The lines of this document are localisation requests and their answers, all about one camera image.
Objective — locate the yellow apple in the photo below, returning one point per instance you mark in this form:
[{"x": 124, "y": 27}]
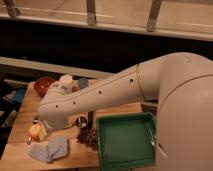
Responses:
[{"x": 34, "y": 132}]

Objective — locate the light blue towel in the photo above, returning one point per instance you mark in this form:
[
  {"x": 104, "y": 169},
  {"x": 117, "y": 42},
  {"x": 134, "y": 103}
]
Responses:
[{"x": 55, "y": 149}]

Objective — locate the red bowl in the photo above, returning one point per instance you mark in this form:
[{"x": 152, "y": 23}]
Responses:
[{"x": 42, "y": 84}]

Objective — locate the bunch of dark grapes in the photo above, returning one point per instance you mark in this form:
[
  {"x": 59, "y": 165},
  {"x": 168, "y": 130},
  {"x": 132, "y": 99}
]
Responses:
[{"x": 88, "y": 137}]

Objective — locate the green plastic tray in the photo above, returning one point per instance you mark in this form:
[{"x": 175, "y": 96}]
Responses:
[{"x": 126, "y": 141}]

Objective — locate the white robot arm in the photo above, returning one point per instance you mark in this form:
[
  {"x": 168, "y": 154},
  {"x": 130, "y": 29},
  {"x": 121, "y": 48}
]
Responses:
[{"x": 181, "y": 83}]

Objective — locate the black handled utensil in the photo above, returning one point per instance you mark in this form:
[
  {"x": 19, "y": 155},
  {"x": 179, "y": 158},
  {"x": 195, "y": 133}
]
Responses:
[{"x": 90, "y": 119}]

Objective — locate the small knife under apple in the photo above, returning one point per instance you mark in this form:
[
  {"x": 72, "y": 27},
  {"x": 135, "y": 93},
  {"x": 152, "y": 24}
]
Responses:
[{"x": 35, "y": 121}]

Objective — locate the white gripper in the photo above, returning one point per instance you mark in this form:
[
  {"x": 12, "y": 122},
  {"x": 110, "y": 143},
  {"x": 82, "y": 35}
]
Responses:
[{"x": 42, "y": 132}]

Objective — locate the white cup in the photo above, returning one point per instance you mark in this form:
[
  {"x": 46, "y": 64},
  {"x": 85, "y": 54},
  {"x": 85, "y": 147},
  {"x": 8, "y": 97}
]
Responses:
[{"x": 65, "y": 82}]

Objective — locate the round black white object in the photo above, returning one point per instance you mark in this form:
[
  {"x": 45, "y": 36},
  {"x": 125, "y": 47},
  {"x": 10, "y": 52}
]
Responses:
[{"x": 81, "y": 122}]

